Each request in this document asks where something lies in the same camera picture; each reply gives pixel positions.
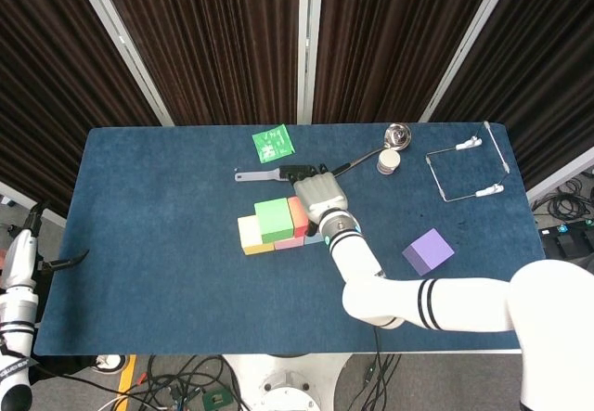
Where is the black trouser leg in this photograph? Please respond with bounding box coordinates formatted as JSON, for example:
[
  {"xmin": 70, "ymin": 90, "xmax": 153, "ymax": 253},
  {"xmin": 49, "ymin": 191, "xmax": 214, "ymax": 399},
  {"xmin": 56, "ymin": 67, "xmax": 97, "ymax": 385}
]
[{"xmin": 27, "ymin": 353, "xmax": 98, "ymax": 379}]

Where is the bent metal wire frame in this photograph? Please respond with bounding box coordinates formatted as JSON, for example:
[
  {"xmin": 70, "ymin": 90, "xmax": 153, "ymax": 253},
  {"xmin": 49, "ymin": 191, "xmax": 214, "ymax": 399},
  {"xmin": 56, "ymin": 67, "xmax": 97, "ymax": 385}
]
[{"xmin": 425, "ymin": 145, "xmax": 488, "ymax": 203}]

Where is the steel ladle with black handle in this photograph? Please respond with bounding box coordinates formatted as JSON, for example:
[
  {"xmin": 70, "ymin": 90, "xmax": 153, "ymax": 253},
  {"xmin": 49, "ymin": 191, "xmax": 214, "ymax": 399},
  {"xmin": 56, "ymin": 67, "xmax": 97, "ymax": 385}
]
[{"xmin": 331, "ymin": 122, "xmax": 413, "ymax": 178}]

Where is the thin white rod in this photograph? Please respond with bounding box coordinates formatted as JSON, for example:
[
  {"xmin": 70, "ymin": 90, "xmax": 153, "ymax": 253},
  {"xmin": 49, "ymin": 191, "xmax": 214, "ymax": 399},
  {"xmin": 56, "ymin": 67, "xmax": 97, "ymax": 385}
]
[{"xmin": 484, "ymin": 121, "xmax": 511, "ymax": 174}]

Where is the pink foam cube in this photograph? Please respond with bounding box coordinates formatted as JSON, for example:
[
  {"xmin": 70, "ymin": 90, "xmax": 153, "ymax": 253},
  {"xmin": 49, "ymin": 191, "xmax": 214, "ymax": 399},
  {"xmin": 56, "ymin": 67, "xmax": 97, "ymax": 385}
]
[{"xmin": 273, "ymin": 235, "xmax": 306, "ymax": 250}]

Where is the dark brown curtain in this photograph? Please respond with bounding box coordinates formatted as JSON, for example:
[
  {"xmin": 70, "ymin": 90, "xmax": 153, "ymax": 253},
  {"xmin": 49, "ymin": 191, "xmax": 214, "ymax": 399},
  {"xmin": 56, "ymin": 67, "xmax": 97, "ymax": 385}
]
[
  {"xmin": 0, "ymin": 0, "xmax": 161, "ymax": 217},
  {"xmin": 431, "ymin": 0, "xmax": 594, "ymax": 189},
  {"xmin": 313, "ymin": 0, "xmax": 501, "ymax": 124},
  {"xmin": 95, "ymin": 0, "xmax": 302, "ymax": 127}
]

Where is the green foil sachet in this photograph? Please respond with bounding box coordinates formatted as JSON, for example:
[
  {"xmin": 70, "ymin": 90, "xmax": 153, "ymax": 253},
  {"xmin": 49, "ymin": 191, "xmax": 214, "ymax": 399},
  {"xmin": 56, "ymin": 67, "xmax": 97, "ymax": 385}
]
[{"xmin": 252, "ymin": 123, "xmax": 296, "ymax": 165}]

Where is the white partition post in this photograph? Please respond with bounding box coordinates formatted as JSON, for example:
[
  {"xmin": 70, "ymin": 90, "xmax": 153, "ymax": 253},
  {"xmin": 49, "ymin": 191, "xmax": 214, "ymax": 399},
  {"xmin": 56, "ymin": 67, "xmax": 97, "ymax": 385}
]
[
  {"xmin": 296, "ymin": 0, "xmax": 325, "ymax": 124},
  {"xmin": 420, "ymin": 0, "xmax": 519, "ymax": 122},
  {"xmin": 69, "ymin": 0, "xmax": 175, "ymax": 127}
]

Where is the black floor cable bundle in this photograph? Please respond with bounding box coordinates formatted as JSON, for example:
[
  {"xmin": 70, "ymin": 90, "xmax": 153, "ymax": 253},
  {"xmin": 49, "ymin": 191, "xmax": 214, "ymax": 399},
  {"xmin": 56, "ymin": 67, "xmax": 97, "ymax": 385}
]
[
  {"xmin": 355, "ymin": 353, "xmax": 403, "ymax": 411},
  {"xmin": 134, "ymin": 353, "xmax": 245, "ymax": 411},
  {"xmin": 533, "ymin": 181, "xmax": 594, "ymax": 226}
]

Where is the yellow foam cube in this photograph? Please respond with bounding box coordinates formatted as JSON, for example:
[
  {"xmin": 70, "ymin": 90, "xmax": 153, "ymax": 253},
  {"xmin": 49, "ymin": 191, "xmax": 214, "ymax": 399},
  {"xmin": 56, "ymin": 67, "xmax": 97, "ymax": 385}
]
[{"xmin": 237, "ymin": 214, "xmax": 276, "ymax": 257}]

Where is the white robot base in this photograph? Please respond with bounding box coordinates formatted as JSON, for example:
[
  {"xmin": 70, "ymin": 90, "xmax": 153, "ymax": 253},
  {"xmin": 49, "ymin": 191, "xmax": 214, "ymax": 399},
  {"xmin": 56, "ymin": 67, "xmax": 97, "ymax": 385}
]
[{"xmin": 222, "ymin": 353, "xmax": 355, "ymax": 411}]

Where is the green foam cube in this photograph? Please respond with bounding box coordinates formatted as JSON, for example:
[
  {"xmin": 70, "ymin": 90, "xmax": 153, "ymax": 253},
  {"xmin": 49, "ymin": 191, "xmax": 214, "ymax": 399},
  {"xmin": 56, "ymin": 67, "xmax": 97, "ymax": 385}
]
[{"xmin": 253, "ymin": 198, "xmax": 295, "ymax": 244}]

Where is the purple foam cube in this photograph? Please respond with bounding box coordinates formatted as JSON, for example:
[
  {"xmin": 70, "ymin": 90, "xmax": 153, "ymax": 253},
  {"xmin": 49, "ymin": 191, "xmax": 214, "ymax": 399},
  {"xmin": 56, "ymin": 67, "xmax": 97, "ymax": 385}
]
[{"xmin": 401, "ymin": 227, "xmax": 456, "ymax": 276}]

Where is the yellow floor tape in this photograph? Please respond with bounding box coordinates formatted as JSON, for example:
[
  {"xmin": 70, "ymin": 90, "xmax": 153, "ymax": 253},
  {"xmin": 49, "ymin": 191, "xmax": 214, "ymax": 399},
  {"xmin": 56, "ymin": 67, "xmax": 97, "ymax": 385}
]
[{"xmin": 115, "ymin": 353, "xmax": 138, "ymax": 398}]

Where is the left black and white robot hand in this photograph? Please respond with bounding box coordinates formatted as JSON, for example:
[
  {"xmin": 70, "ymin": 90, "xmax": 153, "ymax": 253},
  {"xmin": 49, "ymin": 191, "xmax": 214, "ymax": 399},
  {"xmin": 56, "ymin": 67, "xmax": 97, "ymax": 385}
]
[{"xmin": 2, "ymin": 199, "xmax": 91, "ymax": 291}]

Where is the black device box with lights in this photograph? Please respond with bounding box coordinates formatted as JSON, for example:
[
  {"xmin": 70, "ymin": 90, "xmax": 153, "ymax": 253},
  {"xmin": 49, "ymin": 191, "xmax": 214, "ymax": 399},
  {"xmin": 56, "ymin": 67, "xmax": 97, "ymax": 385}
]
[{"xmin": 540, "ymin": 220, "xmax": 594, "ymax": 260}]

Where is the red foam cube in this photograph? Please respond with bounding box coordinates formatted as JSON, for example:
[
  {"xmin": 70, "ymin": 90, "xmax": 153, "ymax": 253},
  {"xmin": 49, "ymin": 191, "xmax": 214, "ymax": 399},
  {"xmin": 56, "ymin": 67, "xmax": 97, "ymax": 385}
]
[{"xmin": 287, "ymin": 196, "xmax": 311, "ymax": 239}]

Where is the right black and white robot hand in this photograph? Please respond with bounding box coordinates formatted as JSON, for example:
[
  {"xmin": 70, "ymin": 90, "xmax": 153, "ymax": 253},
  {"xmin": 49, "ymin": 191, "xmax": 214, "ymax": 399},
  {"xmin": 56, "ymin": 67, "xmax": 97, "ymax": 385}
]
[{"xmin": 277, "ymin": 162, "xmax": 349, "ymax": 238}]

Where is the blue fabric table cover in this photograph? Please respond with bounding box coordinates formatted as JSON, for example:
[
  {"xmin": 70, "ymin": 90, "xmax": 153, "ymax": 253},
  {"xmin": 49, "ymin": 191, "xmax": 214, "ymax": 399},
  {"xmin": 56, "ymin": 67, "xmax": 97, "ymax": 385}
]
[{"xmin": 32, "ymin": 122, "xmax": 551, "ymax": 356}]

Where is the small white jar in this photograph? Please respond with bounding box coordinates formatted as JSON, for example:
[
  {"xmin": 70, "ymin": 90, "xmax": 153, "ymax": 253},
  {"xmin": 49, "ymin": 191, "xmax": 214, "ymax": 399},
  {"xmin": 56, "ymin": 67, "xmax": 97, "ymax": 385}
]
[{"xmin": 377, "ymin": 149, "xmax": 401, "ymax": 175}]

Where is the white partition rail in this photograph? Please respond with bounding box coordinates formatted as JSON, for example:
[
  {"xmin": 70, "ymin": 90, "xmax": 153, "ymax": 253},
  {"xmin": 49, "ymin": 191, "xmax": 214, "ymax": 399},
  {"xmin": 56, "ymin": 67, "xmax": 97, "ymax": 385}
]
[
  {"xmin": 0, "ymin": 181, "xmax": 66, "ymax": 229},
  {"xmin": 526, "ymin": 158, "xmax": 594, "ymax": 203}
]

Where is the black and white sneaker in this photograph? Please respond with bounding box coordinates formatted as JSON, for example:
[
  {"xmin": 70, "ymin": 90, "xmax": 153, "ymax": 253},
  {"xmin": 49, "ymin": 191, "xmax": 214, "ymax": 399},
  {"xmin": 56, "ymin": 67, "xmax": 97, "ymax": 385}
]
[{"xmin": 90, "ymin": 353, "xmax": 127, "ymax": 376}]

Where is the grey brush with black bristles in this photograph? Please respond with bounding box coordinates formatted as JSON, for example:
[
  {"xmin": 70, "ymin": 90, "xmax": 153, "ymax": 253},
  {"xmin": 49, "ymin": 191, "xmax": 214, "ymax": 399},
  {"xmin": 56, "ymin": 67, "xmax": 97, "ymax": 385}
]
[{"xmin": 234, "ymin": 163, "xmax": 329, "ymax": 184}]

